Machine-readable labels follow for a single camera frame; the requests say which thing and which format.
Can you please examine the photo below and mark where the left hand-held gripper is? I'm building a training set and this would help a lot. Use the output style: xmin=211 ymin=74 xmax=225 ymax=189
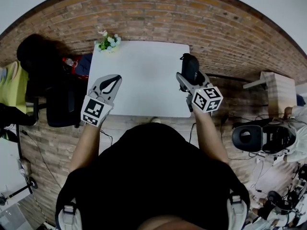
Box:
xmin=81 ymin=74 xmax=123 ymax=127

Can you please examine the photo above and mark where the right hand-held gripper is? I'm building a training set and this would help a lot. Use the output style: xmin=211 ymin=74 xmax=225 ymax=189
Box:
xmin=176 ymin=70 xmax=224 ymax=115

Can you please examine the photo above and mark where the black oval case with lettering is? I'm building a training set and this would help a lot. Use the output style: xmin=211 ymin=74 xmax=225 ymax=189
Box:
xmin=179 ymin=53 xmax=201 ymax=87

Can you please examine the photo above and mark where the person's left forearm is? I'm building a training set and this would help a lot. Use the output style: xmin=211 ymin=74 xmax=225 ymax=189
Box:
xmin=69 ymin=123 xmax=103 ymax=171

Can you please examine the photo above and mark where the person's right forearm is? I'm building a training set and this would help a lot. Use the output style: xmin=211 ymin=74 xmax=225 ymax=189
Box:
xmin=192 ymin=109 xmax=230 ymax=164

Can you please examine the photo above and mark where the dark blue bag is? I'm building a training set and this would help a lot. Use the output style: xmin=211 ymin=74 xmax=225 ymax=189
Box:
xmin=74 ymin=54 xmax=93 ymax=76

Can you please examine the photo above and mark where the potted flower plant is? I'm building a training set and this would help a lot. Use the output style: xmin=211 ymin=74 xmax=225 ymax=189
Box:
xmin=94 ymin=30 xmax=122 ymax=54

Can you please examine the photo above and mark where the clear plastic bottle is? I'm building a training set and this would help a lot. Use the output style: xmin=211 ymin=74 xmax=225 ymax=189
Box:
xmin=62 ymin=57 xmax=77 ymax=68

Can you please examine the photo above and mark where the black padded headset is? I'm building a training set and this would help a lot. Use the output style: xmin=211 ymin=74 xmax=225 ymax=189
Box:
xmin=231 ymin=123 xmax=298 ymax=154

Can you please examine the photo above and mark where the black office chair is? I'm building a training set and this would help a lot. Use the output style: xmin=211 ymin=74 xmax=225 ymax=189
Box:
xmin=16 ymin=34 xmax=82 ymax=128

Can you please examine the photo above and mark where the light wooden stool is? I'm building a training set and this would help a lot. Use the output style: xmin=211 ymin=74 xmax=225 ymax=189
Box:
xmin=242 ymin=70 xmax=297 ymax=118

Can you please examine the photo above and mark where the yellow-green table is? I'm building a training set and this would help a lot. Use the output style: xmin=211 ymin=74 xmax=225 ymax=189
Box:
xmin=0 ymin=61 xmax=29 ymax=115

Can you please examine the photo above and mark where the black bag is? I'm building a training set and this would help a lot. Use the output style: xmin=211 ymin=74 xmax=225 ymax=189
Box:
xmin=0 ymin=103 xmax=36 ymax=127

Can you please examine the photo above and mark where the person's black shirt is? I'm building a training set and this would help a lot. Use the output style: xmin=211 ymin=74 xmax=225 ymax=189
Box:
xmin=55 ymin=123 xmax=251 ymax=230

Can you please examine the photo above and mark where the black tripod stand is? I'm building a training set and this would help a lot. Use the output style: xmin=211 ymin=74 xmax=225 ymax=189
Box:
xmin=0 ymin=176 xmax=38 ymax=206

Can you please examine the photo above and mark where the person's face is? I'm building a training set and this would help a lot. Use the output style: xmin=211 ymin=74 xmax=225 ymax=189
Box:
xmin=140 ymin=214 xmax=204 ymax=230

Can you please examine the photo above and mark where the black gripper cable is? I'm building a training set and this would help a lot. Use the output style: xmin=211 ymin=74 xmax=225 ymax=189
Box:
xmin=189 ymin=122 xmax=196 ymax=143
xmin=99 ymin=129 xmax=113 ymax=145

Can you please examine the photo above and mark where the black floor cable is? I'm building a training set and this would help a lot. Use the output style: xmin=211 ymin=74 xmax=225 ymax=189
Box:
xmin=20 ymin=129 xmax=62 ymax=189

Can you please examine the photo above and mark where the white shoulder strap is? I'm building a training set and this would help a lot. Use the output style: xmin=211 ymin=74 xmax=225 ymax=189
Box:
xmin=57 ymin=199 xmax=81 ymax=230
xmin=226 ymin=192 xmax=248 ymax=230

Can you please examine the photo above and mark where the black camera equipment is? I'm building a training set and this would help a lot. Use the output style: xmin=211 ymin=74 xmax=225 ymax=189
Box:
xmin=259 ymin=190 xmax=307 ymax=221

